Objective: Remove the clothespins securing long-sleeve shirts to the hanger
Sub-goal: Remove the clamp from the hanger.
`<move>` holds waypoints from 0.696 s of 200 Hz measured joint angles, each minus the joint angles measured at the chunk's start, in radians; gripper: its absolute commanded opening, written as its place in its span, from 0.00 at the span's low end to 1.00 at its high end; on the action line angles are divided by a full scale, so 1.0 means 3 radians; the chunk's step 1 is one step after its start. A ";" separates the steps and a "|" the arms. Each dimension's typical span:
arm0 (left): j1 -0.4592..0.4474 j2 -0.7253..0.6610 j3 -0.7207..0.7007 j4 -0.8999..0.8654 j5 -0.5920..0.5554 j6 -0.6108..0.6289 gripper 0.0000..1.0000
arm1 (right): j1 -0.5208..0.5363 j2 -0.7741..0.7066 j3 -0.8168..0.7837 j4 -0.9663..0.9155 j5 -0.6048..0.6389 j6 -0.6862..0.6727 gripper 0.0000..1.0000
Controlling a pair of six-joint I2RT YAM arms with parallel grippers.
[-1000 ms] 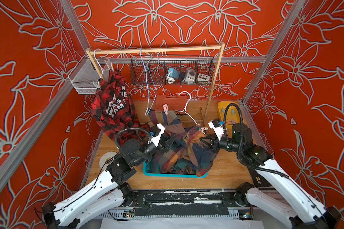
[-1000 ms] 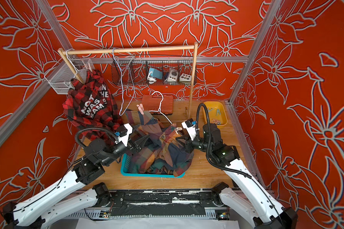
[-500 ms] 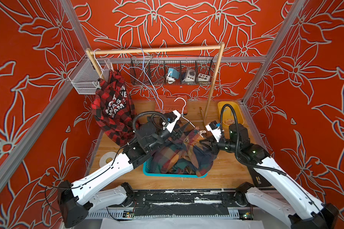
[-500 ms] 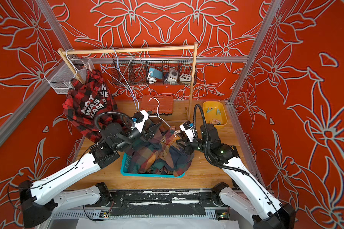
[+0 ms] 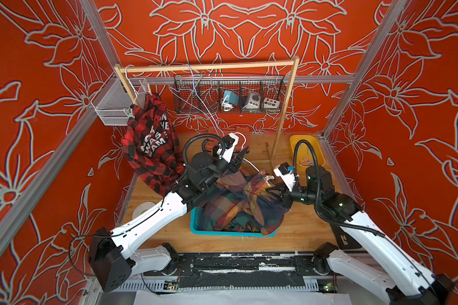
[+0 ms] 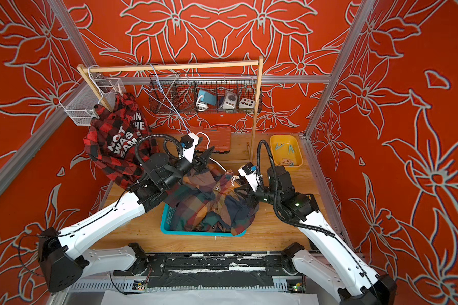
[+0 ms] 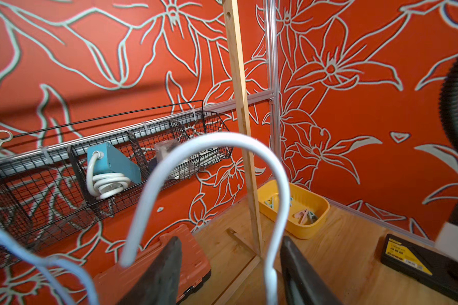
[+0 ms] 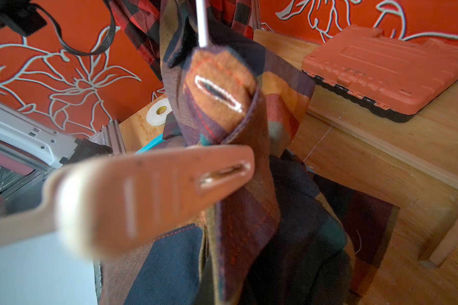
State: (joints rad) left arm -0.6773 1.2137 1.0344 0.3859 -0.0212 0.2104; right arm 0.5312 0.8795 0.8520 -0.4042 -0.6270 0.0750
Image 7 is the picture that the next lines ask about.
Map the wooden hanging rack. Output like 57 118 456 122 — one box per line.
214 1 263 304

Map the white power adapter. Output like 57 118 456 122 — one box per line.
147 139 199 180

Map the black wire basket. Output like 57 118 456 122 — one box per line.
0 109 227 252

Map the yellow plastic tray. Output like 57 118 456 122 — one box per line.
258 180 330 240

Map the white wire hanger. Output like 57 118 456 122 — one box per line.
119 131 291 305
0 228 100 304

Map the red brown box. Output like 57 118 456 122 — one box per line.
94 225 211 304

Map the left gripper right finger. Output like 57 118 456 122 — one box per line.
280 236 342 305

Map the black yellow tool case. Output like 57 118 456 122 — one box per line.
380 234 458 302

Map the teal charger with cable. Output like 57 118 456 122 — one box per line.
86 143 142 200

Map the mint green clothespin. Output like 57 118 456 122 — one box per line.
264 196 279 210

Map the white dotted box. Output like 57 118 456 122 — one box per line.
198 146 219 158

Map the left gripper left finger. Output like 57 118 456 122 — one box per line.
118 237 182 304

